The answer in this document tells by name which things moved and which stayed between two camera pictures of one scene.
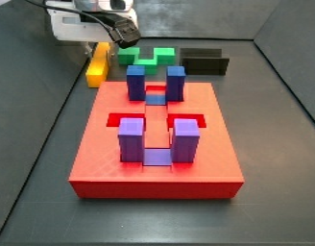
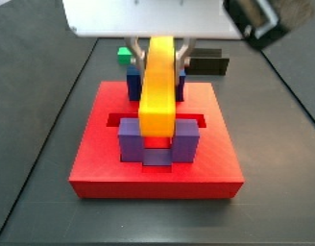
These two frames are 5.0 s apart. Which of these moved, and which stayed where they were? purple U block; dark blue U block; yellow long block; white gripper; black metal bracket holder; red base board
Moved: white gripper; yellow long block
Stayed: dark blue U block; black metal bracket holder; red base board; purple U block
